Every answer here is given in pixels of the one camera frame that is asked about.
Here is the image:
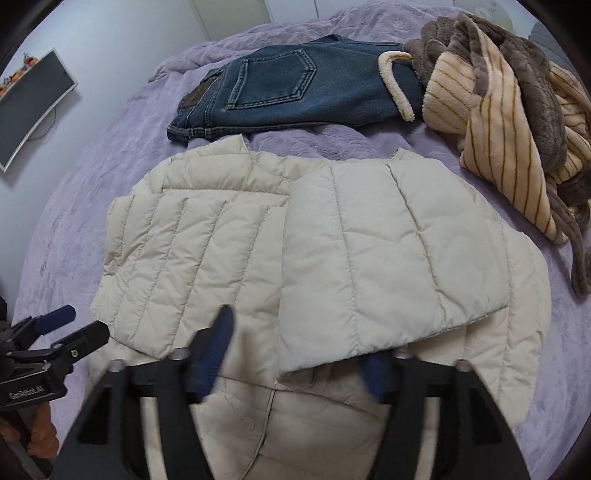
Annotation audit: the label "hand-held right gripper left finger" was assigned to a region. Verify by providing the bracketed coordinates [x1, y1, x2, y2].
[50, 305, 236, 480]

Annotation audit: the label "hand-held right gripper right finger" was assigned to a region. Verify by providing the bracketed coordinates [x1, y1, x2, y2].
[358, 348, 533, 480]

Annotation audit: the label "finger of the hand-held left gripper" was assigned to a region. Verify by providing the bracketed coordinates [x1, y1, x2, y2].
[9, 320, 111, 371]
[9, 304, 77, 348]

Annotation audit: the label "cream puffer jacket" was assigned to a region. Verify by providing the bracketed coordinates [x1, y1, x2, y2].
[88, 134, 553, 480]

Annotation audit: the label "person's left hand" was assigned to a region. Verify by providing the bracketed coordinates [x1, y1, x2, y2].
[26, 403, 59, 459]

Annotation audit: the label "purple plush blanket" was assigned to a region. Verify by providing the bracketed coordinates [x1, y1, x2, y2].
[9, 4, 591, 480]

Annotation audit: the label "white framed monitor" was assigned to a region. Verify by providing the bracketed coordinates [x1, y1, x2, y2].
[0, 48, 78, 173]

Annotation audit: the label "orange flower decoration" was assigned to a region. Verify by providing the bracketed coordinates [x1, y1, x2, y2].
[0, 53, 38, 99]

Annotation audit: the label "striped cream brown fleece robe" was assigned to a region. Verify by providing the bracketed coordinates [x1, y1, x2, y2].
[379, 11, 591, 297]

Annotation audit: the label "blue denim jeans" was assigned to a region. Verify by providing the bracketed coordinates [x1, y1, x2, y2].
[166, 34, 426, 145]

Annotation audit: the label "white wardrobe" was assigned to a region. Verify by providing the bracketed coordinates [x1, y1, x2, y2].
[203, 0, 467, 43]

